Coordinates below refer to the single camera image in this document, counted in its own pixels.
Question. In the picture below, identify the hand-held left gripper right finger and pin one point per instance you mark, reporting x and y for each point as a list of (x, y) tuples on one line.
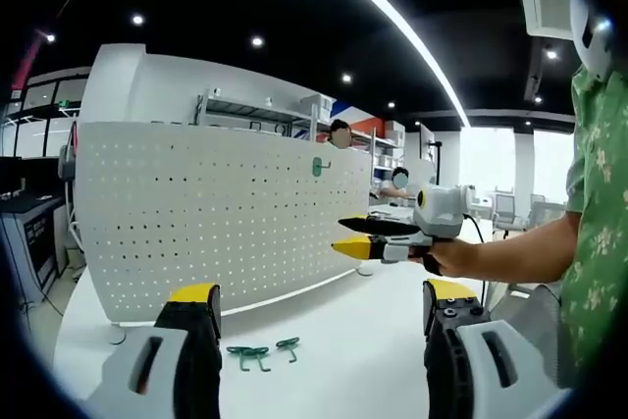
[(481, 370)]

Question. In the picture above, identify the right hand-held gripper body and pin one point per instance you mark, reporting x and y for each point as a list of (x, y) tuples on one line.
[(444, 213)]

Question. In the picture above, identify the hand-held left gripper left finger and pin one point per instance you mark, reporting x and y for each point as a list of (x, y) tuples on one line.
[(162, 370)]

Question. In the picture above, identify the green hook assembly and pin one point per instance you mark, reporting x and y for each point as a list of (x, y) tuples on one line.
[(259, 351), (318, 167), (287, 342), (236, 350)]

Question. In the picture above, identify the white perforated mounting plate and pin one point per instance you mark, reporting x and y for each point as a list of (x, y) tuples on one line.
[(196, 223)]

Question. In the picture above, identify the person's right hand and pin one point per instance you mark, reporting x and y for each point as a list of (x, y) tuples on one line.
[(458, 257)]

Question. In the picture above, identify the white office chair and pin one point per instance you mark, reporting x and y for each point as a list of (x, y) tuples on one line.
[(507, 208), (542, 208)]

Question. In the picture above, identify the grey mesh office chair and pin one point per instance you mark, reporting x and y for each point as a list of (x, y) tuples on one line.
[(535, 321)]

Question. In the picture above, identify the monitor on black stand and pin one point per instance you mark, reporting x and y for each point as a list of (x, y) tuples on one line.
[(426, 141)]

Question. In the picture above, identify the long ceiling light strip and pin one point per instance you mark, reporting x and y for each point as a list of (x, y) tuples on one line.
[(458, 102)]

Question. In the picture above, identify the white ribbed box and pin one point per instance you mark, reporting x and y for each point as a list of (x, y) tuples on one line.
[(318, 106)]

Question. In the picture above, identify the operator in green floral shirt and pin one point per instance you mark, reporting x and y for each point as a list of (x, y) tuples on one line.
[(598, 193)]

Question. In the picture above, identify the grey metal shelving rack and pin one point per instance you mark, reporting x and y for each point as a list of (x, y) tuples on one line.
[(255, 110)]

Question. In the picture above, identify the black workbench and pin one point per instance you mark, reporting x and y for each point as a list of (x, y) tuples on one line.
[(29, 242)]

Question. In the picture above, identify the group of ceiling spotlights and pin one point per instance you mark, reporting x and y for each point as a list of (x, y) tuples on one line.
[(257, 40)]

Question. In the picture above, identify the white ceiling air vent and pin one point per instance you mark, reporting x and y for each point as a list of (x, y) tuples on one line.
[(547, 12)]

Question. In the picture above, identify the white worn device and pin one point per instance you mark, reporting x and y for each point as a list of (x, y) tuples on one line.
[(591, 41)]

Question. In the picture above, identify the black computer monitor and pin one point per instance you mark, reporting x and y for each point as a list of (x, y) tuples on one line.
[(11, 173)]

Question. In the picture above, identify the red display screen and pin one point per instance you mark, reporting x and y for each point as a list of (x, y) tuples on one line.
[(27, 63)]

